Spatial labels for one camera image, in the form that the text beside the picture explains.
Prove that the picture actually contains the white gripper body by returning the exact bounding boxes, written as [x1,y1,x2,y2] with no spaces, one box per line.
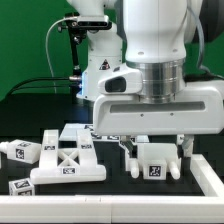
[93,81,224,136]

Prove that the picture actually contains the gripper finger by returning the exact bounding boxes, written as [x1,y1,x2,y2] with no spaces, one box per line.
[120,136,137,158]
[177,134,194,157]

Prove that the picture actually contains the white chair seat part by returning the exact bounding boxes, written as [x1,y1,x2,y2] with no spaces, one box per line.
[125,143,181,180]

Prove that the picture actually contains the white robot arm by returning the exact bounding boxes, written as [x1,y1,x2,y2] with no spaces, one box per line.
[67,0,224,158]

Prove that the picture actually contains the white chair backrest part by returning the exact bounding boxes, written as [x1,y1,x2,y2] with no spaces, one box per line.
[30,129,106,185]

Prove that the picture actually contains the white base tag plate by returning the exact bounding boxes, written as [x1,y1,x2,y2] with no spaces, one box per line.
[58,122,150,144]

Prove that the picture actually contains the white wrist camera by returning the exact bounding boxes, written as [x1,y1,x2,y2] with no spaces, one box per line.
[97,64,143,95]

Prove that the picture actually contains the white L-shaped border wall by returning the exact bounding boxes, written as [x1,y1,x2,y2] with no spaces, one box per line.
[0,154,224,224]

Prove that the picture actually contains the black cables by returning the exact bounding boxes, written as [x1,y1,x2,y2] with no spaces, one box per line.
[4,75,83,98]

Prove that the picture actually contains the grey camera cable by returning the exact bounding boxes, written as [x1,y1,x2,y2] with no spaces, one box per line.
[44,17,80,95]

